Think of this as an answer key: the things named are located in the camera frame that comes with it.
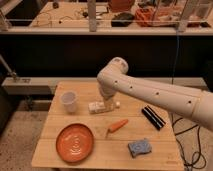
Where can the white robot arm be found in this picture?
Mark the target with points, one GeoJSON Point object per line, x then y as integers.
{"type": "Point", "coordinates": [191, 103]}

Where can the metal clamp stand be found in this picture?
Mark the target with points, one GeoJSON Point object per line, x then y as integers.
{"type": "Point", "coordinates": [12, 73]}

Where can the blue sponge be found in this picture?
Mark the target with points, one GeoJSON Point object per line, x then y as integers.
{"type": "Point", "coordinates": [139, 147]}

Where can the black rectangular block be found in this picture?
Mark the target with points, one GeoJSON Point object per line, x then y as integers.
{"type": "Point", "coordinates": [153, 117]}

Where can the orange tool case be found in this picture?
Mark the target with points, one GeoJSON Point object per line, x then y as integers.
{"type": "Point", "coordinates": [162, 17]}

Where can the wooden table board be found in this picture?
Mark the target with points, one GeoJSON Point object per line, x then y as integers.
{"type": "Point", "coordinates": [110, 151]}

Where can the orange ceramic bowl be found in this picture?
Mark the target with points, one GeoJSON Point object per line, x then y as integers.
{"type": "Point", "coordinates": [74, 143]}

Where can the orange toy carrot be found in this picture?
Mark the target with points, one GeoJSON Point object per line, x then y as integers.
{"type": "Point", "coordinates": [117, 125]}

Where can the white plastic bottle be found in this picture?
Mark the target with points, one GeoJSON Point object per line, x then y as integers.
{"type": "Point", "coordinates": [101, 107]}

